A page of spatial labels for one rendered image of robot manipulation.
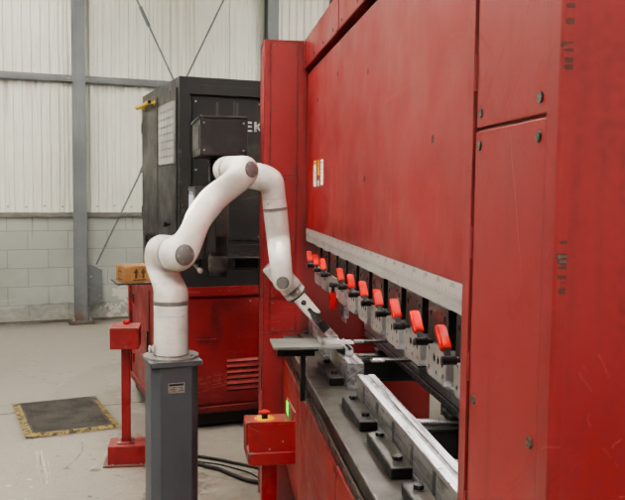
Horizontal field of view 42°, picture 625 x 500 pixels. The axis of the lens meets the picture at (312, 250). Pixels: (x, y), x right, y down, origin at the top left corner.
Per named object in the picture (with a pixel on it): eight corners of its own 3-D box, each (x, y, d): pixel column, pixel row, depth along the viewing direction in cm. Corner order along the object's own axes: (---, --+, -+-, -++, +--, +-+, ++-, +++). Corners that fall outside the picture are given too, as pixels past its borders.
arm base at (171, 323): (149, 364, 270) (149, 309, 268) (138, 353, 287) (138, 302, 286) (204, 360, 277) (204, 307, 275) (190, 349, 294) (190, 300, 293)
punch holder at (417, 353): (403, 354, 203) (405, 289, 202) (437, 354, 204) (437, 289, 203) (420, 367, 188) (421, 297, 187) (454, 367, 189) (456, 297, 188)
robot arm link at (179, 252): (166, 276, 284) (187, 280, 271) (142, 254, 278) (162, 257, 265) (247, 171, 301) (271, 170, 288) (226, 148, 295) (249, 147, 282)
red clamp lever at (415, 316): (408, 308, 183) (416, 341, 176) (426, 308, 183) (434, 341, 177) (406, 313, 184) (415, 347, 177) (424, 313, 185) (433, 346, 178)
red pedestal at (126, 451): (106, 456, 478) (105, 317, 472) (149, 455, 482) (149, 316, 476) (102, 468, 459) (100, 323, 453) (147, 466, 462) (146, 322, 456)
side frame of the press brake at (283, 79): (257, 491, 426) (260, 48, 409) (415, 485, 438) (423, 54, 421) (261, 510, 401) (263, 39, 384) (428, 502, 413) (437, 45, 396)
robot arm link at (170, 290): (163, 308, 272) (162, 236, 270) (139, 301, 287) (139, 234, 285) (194, 305, 279) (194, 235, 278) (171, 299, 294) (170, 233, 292)
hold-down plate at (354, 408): (341, 405, 268) (341, 396, 268) (357, 404, 269) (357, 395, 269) (359, 432, 239) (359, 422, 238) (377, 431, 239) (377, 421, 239)
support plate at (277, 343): (269, 340, 319) (269, 338, 318) (335, 339, 322) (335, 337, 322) (273, 349, 301) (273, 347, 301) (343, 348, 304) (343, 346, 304)
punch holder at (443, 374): (426, 372, 183) (427, 300, 182) (461, 371, 184) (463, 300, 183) (445, 388, 168) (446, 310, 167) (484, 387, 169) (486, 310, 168)
